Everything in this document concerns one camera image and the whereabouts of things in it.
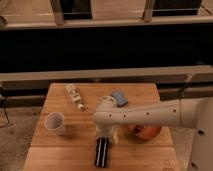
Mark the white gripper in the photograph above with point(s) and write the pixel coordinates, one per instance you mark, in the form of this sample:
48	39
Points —
107	132

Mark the black white striped eraser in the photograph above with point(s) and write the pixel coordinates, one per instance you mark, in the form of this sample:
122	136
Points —
101	152

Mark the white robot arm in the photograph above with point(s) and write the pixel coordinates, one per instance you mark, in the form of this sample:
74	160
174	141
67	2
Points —
195	113

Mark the white ceramic cup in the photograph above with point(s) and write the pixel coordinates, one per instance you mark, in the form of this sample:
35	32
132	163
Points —
55	122

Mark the orange bowl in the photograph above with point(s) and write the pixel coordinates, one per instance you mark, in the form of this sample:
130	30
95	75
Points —
144	132

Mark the blue sponge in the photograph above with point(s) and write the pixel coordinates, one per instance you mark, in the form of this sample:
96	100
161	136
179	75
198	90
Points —
120	98

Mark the white tube bottle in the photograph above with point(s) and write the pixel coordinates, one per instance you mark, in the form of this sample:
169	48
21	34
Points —
75	96

